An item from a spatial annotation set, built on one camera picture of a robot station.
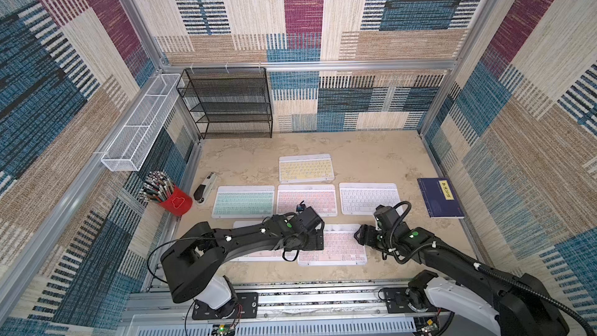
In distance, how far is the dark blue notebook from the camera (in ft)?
3.07

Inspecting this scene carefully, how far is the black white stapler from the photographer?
0.96 meters

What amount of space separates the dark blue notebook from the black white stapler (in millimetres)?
907
